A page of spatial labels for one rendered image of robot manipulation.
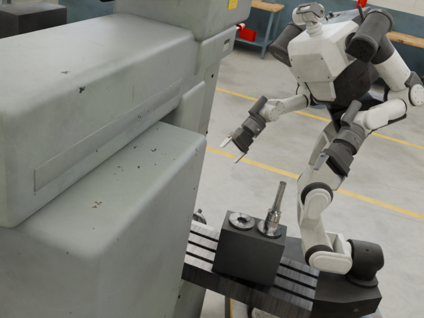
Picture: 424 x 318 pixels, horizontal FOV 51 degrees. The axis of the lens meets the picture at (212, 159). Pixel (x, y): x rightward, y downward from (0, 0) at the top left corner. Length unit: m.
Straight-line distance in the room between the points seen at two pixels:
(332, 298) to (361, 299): 0.15
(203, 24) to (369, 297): 1.63
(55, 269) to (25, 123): 0.23
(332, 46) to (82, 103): 1.15
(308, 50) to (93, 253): 1.28
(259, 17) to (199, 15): 7.98
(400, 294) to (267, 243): 2.04
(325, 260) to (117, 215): 1.60
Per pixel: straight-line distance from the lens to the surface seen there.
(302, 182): 2.08
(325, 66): 1.74
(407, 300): 3.45
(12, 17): 1.24
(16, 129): 0.64
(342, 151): 1.52
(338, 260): 2.26
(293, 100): 2.06
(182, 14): 1.16
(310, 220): 2.10
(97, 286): 0.74
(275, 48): 1.96
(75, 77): 0.73
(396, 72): 1.75
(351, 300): 2.30
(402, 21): 8.88
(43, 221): 0.74
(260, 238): 1.52
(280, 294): 1.63
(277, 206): 1.50
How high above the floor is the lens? 2.01
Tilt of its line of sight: 28 degrees down
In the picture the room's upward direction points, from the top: 11 degrees clockwise
